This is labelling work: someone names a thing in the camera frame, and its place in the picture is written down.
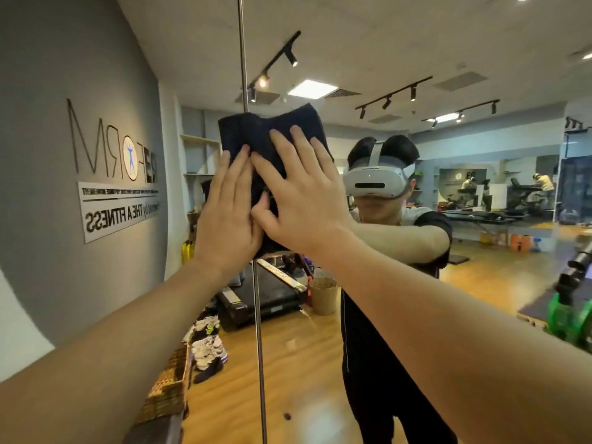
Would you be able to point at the dark blue cleaning cloth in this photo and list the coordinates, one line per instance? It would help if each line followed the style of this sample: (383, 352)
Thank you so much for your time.
(259, 129)

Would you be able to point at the person's left fingers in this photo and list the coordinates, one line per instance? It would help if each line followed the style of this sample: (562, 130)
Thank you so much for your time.
(233, 175)

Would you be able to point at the orange box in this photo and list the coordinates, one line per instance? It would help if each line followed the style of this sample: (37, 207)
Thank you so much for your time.
(520, 242)

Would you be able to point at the black ceiling track light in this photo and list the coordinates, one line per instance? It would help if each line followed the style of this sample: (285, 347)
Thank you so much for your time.
(277, 55)
(393, 94)
(462, 109)

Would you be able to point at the person's right thumb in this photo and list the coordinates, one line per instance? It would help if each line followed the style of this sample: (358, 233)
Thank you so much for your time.
(261, 212)

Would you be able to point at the white headset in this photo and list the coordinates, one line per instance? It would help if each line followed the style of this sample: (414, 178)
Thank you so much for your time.
(374, 180)

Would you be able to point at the square ceiling light panel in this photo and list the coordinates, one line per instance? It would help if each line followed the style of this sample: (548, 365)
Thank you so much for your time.
(312, 89)

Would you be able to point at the brown round bin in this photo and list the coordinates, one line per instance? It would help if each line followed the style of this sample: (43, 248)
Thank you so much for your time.
(323, 295)

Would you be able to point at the wall logo lettering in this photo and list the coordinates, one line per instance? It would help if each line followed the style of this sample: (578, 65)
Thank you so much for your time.
(92, 138)

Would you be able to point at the person's right forearm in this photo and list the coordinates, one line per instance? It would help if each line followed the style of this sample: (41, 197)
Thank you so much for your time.
(462, 356)

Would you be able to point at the person's right middle finger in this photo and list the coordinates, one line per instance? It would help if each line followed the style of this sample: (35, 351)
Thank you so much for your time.
(287, 154)

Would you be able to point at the person's right little finger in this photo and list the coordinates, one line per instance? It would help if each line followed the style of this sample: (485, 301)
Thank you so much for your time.
(326, 161)

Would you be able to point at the black treadmill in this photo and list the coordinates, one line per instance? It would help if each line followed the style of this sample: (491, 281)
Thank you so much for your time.
(273, 295)

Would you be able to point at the green exercise equipment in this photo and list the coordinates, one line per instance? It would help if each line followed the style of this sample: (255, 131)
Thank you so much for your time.
(569, 319)

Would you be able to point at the metal mirror joint strip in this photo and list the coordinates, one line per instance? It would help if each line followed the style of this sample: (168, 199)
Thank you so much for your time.
(241, 50)

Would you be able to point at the pile of shoes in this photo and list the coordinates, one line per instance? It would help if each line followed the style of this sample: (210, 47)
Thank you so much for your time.
(208, 349)

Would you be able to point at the person's left forearm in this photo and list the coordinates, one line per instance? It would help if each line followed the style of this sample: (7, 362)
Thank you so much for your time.
(101, 365)

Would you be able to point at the person's left hand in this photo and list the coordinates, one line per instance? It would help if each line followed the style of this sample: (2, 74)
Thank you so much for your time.
(226, 231)

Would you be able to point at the person's right hand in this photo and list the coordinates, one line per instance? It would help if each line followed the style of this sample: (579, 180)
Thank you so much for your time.
(307, 208)

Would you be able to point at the grey wall sign plate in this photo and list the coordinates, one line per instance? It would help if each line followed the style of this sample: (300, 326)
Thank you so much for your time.
(115, 212)

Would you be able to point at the black padded bench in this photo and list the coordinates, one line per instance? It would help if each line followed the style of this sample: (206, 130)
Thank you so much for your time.
(478, 217)

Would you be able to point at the white wall shelf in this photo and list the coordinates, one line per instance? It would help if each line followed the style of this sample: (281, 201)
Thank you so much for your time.
(201, 154)

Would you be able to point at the black roller bar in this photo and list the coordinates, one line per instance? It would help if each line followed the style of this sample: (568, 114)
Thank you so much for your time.
(573, 272)

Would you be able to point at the woven wicker basket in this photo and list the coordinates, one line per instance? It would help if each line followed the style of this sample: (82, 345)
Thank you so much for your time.
(169, 388)

